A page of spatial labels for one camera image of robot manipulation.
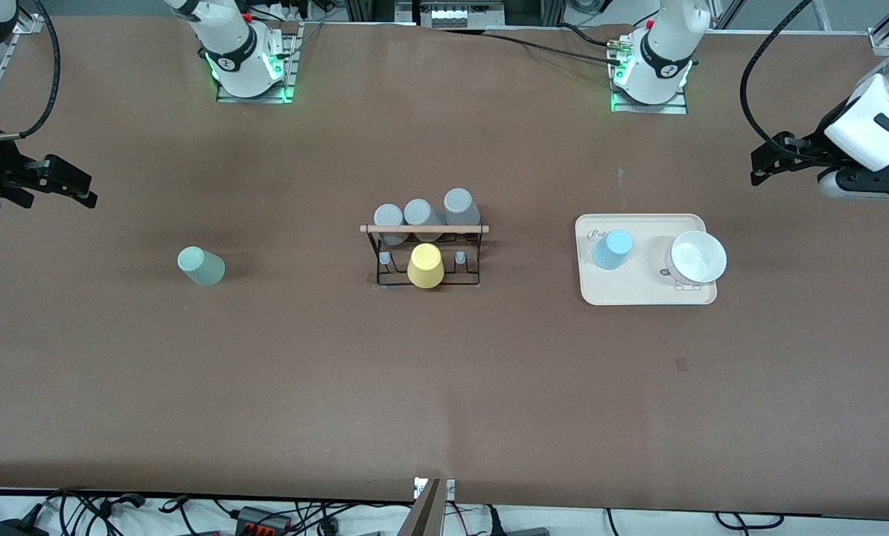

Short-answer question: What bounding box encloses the pale green cup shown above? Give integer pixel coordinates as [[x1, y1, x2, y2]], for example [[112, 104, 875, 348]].
[[177, 246, 226, 287]]

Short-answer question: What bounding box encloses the light blue cup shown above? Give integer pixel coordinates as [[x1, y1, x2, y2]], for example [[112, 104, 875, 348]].
[[592, 229, 634, 270]]

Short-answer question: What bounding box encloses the white bowl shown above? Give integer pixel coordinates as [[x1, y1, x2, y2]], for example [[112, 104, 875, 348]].
[[666, 230, 728, 287]]

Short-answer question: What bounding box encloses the beige rectangular tray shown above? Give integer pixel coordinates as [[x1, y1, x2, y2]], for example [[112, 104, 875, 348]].
[[575, 214, 718, 307]]

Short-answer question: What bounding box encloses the grey cup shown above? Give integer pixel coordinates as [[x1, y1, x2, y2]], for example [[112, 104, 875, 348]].
[[404, 199, 445, 244], [374, 203, 405, 246], [443, 188, 481, 228]]

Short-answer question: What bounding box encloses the white power strip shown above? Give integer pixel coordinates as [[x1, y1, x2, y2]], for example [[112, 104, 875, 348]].
[[430, 6, 490, 27]]

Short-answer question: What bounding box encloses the yellow cup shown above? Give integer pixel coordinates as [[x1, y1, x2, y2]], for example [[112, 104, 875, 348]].
[[407, 243, 445, 289]]

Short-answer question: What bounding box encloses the black orange connector block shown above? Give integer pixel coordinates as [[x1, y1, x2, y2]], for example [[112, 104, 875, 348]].
[[235, 506, 293, 535]]

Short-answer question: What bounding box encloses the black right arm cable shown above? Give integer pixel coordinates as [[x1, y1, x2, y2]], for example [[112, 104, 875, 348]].
[[0, 0, 62, 142]]

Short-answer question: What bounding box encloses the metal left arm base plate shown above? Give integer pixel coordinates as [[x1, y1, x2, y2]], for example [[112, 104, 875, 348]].
[[610, 37, 689, 115]]

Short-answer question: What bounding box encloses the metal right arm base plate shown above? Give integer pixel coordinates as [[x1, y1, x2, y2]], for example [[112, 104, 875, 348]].
[[216, 22, 300, 103]]

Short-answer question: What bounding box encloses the black table cable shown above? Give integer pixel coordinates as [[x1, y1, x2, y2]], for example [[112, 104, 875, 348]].
[[437, 26, 624, 66]]

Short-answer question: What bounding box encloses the black wire cup rack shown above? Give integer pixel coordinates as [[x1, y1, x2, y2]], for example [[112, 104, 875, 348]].
[[360, 223, 490, 290]]

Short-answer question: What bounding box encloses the white post bracket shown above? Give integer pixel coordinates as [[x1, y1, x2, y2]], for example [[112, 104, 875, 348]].
[[413, 478, 456, 501]]

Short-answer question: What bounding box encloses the wooden camera post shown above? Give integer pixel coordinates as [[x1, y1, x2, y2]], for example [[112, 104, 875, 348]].
[[398, 478, 445, 536]]

